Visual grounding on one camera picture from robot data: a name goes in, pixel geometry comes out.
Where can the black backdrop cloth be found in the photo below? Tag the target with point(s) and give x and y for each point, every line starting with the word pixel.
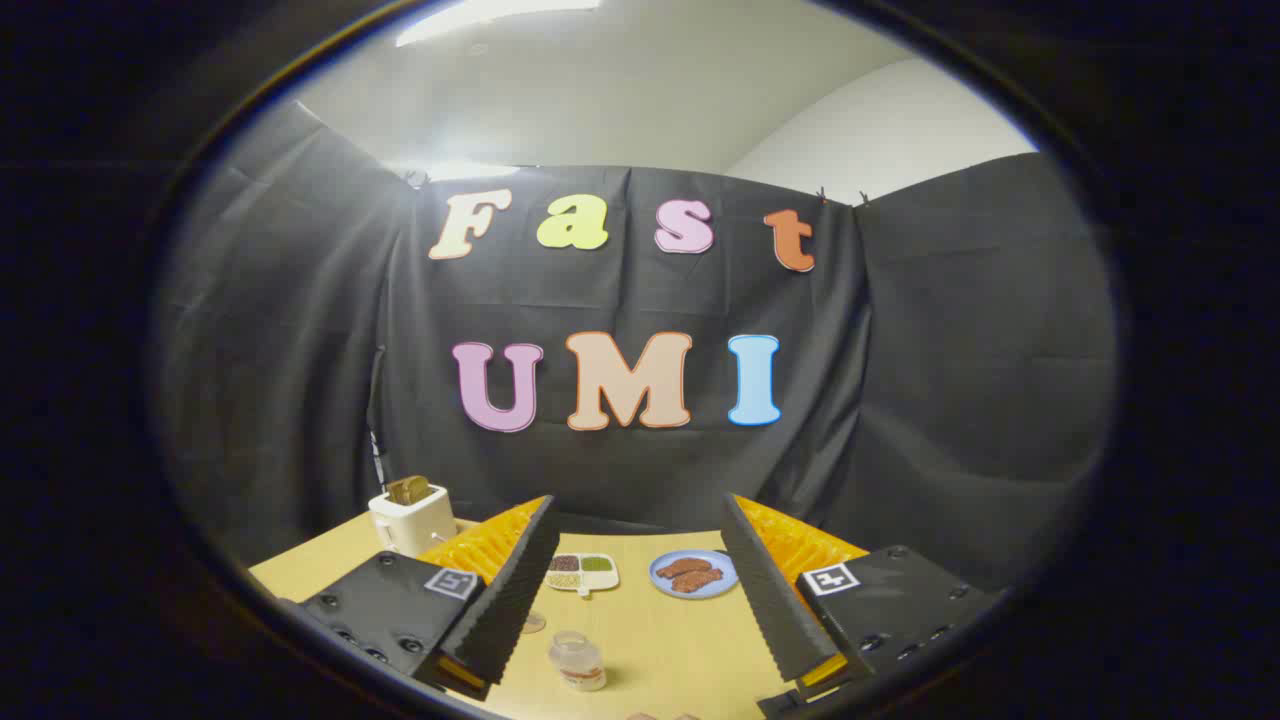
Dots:
pixel 900 400

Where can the wooden table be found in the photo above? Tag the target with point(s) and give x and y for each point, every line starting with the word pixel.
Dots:
pixel 660 640

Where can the white divided tray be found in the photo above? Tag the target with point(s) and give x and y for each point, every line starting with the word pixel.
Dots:
pixel 600 577

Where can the green beans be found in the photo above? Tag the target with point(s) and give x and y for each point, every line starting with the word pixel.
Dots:
pixel 597 563

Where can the blue plate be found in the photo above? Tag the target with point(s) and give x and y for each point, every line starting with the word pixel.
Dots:
pixel 665 585

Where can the brown meat slice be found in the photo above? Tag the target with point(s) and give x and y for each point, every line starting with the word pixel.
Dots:
pixel 684 567
pixel 697 580

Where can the cream toaster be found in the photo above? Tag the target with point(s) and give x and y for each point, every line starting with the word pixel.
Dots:
pixel 415 525

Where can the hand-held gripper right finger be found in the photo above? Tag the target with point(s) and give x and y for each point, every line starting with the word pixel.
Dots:
pixel 770 590

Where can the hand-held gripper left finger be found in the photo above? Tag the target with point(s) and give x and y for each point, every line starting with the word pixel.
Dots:
pixel 515 590

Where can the beige beans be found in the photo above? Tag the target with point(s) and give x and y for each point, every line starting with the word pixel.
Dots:
pixel 564 580

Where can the brown toast slices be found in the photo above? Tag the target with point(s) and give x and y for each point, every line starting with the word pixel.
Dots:
pixel 408 490

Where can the dark beans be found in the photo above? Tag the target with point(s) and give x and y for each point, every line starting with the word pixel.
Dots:
pixel 564 563

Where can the clear plastic juice bottle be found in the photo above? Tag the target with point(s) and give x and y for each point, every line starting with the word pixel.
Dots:
pixel 577 662

